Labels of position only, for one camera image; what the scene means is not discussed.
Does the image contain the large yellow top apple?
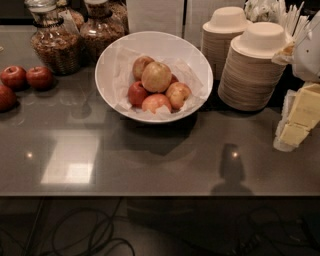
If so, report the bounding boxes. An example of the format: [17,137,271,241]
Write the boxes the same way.
[141,61,172,93]

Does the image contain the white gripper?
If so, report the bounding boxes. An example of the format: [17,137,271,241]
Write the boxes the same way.
[272,11,320,152]

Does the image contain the glass granola jar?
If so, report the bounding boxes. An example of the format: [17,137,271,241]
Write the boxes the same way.
[80,0,125,62]
[24,0,81,75]

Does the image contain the front pink-yellow apple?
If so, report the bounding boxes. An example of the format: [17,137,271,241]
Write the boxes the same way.
[142,93,172,114]

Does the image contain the left white napkin dispenser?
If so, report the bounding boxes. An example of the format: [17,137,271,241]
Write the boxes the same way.
[126,0,184,37]

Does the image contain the black floor cables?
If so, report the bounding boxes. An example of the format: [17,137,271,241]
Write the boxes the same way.
[0,197,320,256]

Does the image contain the left glass granola jar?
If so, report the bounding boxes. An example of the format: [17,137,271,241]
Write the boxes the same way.
[24,0,81,75]

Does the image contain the bundle of wrapped cutlery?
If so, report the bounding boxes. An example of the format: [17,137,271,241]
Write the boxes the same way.
[243,0,312,48]

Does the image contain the right yellow-red apple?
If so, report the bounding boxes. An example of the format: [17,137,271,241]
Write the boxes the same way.
[166,82,191,110]

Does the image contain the red apple on table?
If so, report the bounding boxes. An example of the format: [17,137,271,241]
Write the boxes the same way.
[0,66,27,91]

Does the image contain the white ceramic bowl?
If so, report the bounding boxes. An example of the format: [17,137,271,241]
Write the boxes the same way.
[95,31,213,111]

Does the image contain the back left glass jar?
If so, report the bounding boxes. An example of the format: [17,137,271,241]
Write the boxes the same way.
[57,0,84,32]

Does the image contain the white paper liner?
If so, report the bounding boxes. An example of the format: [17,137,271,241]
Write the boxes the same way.
[106,47,210,123]

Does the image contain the back right glass jar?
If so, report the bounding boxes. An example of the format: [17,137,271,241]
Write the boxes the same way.
[109,0,129,34]

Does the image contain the stack paper bowls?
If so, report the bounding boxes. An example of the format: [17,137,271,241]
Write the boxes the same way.
[201,6,250,80]
[218,22,289,112]

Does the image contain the small hidden red apple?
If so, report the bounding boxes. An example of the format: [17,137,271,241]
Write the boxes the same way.
[170,74,179,84]

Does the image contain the back yellow-red apple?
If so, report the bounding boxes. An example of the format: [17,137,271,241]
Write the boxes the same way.
[132,56,154,81]

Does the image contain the yellow-red apple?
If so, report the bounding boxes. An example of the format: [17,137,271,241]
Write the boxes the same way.
[166,82,191,110]
[132,56,154,81]

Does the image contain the middle glass granola jar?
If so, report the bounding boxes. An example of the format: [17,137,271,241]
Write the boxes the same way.
[80,0,125,62]

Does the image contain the dark red left apple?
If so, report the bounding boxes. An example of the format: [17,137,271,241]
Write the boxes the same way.
[128,81,148,108]

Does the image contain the front stack paper bowls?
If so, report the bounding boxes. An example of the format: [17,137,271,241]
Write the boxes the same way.
[218,22,289,112]

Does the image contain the red apple at edge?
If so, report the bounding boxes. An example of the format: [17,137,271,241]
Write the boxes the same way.
[0,85,17,112]

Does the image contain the back stack paper bowls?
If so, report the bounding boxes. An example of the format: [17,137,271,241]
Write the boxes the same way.
[201,6,250,80]

